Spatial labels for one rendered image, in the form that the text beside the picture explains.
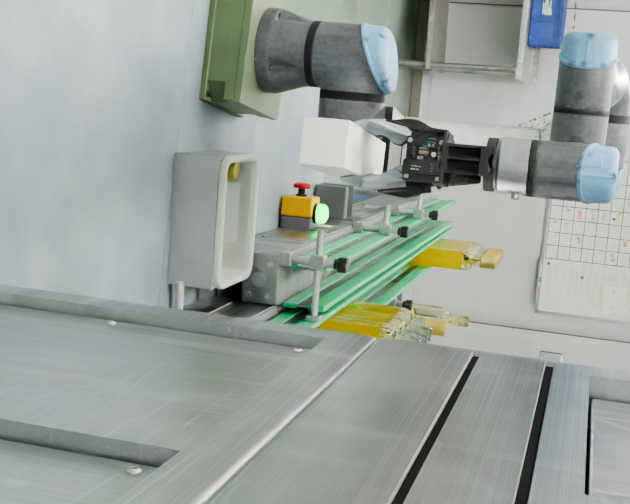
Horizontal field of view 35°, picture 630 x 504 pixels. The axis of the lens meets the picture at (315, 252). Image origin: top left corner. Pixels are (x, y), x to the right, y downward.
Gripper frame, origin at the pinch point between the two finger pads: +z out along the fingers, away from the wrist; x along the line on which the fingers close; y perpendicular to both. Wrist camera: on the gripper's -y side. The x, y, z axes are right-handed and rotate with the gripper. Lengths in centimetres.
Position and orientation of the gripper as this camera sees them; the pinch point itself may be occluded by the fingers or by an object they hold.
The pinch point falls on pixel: (353, 153)
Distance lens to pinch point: 141.2
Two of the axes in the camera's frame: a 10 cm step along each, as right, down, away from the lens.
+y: -2.6, -0.2, -9.7
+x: -1.2, 9.9, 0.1
